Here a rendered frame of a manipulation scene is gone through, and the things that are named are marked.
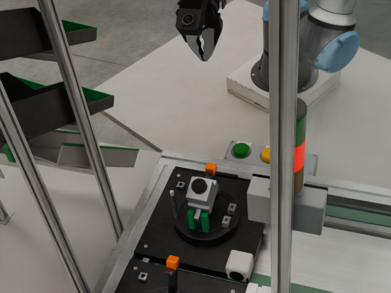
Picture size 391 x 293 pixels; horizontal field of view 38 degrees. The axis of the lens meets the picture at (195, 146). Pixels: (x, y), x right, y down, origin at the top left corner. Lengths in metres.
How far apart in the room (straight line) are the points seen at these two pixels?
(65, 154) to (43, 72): 2.37
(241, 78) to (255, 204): 0.77
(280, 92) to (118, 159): 0.61
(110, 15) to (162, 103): 2.19
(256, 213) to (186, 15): 0.37
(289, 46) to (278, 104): 0.09
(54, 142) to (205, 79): 0.62
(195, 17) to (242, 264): 0.47
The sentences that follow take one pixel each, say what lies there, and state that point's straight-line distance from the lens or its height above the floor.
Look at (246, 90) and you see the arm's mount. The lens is 1.61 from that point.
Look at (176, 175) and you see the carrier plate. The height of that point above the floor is 0.97.
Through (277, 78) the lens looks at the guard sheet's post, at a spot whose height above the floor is 1.50.
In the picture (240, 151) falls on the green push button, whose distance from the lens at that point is 1.33.
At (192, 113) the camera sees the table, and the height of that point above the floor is 0.86.
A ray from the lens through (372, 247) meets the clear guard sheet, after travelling 0.91.
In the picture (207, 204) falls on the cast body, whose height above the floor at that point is 1.07.
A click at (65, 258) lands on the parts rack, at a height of 1.05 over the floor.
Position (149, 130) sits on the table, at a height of 0.86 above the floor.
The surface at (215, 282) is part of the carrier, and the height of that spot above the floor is 0.97.
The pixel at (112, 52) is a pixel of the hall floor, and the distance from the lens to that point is 3.47.
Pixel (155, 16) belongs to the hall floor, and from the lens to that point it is 3.72.
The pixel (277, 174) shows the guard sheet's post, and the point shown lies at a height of 1.33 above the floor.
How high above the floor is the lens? 1.92
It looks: 44 degrees down
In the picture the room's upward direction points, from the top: 8 degrees counter-clockwise
